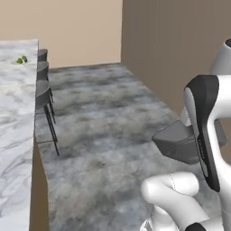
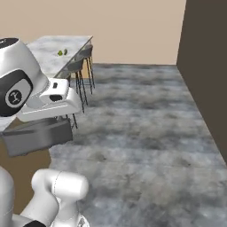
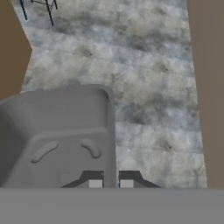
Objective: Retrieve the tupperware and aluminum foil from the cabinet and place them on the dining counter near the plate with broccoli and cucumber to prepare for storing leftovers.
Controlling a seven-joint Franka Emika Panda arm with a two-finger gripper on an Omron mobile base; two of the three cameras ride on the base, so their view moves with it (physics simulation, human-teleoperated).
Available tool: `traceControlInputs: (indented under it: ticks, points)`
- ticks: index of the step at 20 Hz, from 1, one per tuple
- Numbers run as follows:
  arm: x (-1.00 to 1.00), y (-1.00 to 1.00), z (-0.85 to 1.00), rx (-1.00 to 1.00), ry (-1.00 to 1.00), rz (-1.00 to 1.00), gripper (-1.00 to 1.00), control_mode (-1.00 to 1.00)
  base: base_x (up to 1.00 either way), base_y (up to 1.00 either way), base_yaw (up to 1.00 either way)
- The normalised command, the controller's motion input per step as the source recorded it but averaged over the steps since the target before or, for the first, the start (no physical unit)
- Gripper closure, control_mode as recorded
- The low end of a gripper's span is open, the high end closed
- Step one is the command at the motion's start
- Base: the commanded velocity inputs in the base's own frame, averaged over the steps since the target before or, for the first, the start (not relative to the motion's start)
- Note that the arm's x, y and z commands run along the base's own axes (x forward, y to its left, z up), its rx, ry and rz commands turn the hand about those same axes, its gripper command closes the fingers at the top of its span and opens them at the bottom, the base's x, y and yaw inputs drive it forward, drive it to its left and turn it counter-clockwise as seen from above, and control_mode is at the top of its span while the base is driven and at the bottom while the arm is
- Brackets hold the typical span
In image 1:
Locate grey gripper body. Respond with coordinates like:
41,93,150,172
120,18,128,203
152,119,228,165

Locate grey bar stool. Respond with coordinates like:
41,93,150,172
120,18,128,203
34,79,60,157
36,60,57,125
37,48,49,63

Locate white plate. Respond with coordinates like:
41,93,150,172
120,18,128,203
10,57,31,66

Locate marble-topped brown counter island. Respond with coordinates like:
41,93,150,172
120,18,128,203
0,39,51,231

